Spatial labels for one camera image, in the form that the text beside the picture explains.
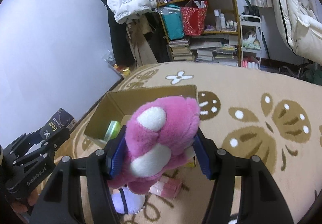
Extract black face mask box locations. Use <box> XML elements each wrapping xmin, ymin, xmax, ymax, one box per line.
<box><xmin>39</xmin><ymin>108</ymin><xmax>76</xmax><ymax>140</ymax></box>

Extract green tissue pack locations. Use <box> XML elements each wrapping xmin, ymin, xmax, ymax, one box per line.
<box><xmin>103</xmin><ymin>120</ymin><xmax>121</xmax><ymax>142</ymax></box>

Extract pink bear plush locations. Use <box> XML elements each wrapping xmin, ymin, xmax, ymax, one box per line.
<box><xmin>107</xmin><ymin>96</ymin><xmax>200</xmax><ymax>195</ymax></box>

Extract beige floral rug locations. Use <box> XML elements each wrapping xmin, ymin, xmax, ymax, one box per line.
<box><xmin>55</xmin><ymin>62</ymin><xmax>321</xmax><ymax>223</ymax></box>

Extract pink wrapped package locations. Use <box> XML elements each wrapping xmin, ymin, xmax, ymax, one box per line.
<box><xmin>149</xmin><ymin>176</ymin><xmax>182</xmax><ymax>199</ymax></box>

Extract open cardboard box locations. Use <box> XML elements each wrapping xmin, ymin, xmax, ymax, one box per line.
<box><xmin>83</xmin><ymin>84</ymin><xmax>200</xmax><ymax>168</ymax></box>

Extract plastic bag with toys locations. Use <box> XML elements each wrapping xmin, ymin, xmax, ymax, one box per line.
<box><xmin>103</xmin><ymin>50</ymin><xmax>131</xmax><ymax>78</ymax></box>

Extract black hanging coat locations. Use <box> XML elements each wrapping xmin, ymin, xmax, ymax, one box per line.
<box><xmin>101</xmin><ymin>0</ymin><xmax>135</xmax><ymax>67</ymax></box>

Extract beige trench coat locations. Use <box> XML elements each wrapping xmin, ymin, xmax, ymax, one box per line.
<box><xmin>126</xmin><ymin>15</ymin><xmax>158</xmax><ymax>68</ymax></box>

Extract stack of books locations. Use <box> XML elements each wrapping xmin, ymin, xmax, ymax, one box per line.
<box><xmin>168</xmin><ymin>38</ymin><xmax>193</xmax><ymax>61</ymax></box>

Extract white metal cart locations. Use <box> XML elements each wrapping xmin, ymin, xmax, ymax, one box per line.
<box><xmin>240</xmin><ymin>14</ymin><xmax>264</xmax><ymax>70</ymax></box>

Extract wooden bookshelf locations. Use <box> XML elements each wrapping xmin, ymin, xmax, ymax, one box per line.
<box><xmin>155</xmin><ymin>0</ymin><xmax>241</xmax><ymax>62</ymax></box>

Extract cream folded quilt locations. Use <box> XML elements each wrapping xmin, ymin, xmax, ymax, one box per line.
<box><xmin>272</xmin><ymin>0</ymin><xmax>321</xmax><ymax>64</ymax></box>

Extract red gift bag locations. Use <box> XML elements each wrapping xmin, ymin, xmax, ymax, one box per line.
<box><xmin>181</xmin><ymin>0</ymin><xmax>208</xmax><ymax>36</ymax></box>

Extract teal gift bag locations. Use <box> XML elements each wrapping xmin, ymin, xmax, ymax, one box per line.
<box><xmin>159</xmin><ymin>5</ymin><xmax>185</xmax><ymax>40</ymax></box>

